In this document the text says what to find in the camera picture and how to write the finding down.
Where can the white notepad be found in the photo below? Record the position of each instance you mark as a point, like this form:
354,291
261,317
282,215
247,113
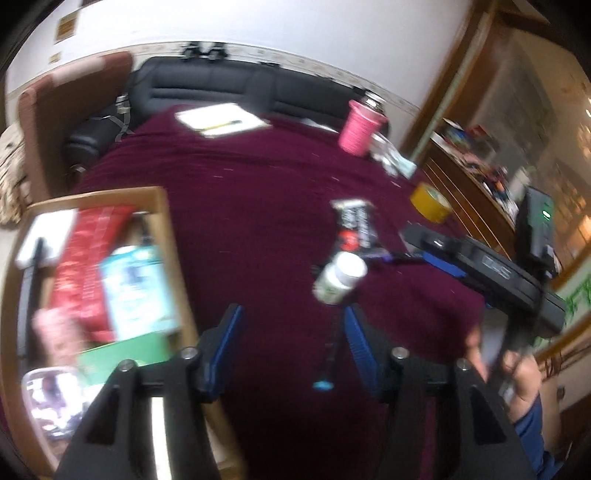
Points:
221,115

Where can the black marker blue cap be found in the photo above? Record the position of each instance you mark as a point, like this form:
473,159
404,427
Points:
330,350

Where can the slim black item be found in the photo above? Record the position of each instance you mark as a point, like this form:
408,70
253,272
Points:
144,230

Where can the black snack packet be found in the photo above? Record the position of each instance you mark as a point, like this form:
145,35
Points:
358,226

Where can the black marker purple cap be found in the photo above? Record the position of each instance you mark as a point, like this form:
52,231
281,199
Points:
397,259

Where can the person's right hand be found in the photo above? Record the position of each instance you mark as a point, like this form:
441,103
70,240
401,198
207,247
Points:
524,383

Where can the pink clear pencil case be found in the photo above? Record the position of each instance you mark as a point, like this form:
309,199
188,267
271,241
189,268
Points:
51,397

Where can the patterned beige blanket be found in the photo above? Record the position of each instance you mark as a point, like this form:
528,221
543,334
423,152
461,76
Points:
14,184

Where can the white pill bottle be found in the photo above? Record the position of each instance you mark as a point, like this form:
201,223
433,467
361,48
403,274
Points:
341,277

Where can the teal white packet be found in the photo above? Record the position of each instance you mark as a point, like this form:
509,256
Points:
138,290

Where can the black charger device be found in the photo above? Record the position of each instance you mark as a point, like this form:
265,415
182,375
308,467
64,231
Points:
216,50
193,50

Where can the brown armchair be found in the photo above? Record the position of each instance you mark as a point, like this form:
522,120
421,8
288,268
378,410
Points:
69,101

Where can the wooden display cabinet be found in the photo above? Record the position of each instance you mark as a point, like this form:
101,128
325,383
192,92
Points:
461,180

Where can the small wooden wall frame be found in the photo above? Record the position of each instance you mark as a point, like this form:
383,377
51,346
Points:
66,27

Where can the yellow tape roll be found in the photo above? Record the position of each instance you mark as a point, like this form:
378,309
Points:
431,203

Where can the yellow green pen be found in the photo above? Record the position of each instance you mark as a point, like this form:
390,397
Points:
221,125

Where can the pale green face mask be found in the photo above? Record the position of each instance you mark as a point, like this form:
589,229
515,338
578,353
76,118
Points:
405,168

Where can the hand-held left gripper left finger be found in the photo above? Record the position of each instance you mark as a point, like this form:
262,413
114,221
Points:
228,332

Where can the clutter of shelf items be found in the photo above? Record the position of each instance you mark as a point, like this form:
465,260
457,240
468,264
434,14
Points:
480,170

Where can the bamboo painted panel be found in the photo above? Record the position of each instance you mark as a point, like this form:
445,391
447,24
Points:
577,300

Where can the wall switch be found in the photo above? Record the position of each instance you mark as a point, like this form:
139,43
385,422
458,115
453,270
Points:
55,57

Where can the maroon table cloth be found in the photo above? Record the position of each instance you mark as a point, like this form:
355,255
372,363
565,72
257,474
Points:
258,207

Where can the black leather sofa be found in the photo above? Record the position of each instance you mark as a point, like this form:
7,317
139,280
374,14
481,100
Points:
207,87

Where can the red packet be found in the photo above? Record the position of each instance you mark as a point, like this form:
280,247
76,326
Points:
87,258

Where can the person's right forearm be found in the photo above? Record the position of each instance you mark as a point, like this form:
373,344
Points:
535,438

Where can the black bag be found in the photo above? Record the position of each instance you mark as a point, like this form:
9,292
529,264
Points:
92,134

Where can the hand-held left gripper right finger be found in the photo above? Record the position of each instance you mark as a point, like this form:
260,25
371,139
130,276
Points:
358,341

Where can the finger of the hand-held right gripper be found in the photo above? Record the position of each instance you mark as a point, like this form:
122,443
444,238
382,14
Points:
434,240
445,265

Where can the cardboard box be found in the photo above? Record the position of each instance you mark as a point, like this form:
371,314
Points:
175,258

